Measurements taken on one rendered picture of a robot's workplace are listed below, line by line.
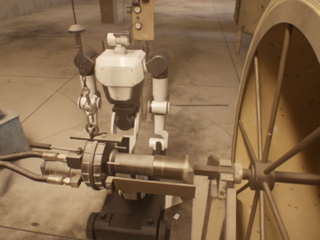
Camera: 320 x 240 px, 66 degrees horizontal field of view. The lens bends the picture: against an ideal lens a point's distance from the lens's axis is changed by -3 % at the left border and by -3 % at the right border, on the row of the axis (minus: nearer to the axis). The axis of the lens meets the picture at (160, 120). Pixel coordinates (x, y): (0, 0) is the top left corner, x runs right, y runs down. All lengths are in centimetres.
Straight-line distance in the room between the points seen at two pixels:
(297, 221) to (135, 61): 162
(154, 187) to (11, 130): 193
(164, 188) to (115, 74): 65
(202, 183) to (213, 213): 86
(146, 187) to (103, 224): 79
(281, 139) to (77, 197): 180
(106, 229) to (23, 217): 82
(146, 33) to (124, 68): 159
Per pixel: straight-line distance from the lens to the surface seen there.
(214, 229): 154
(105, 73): 143
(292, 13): 108
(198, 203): 212
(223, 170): 128
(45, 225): 239
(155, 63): 140
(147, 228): 194
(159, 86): 147
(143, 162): 127
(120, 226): 198
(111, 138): 125
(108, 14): 1006
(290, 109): 210
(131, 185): 130
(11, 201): 270
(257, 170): 127
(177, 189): 127
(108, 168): 130
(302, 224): 221
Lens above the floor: 179
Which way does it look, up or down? 31 degrees down
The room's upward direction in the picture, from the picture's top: straight up
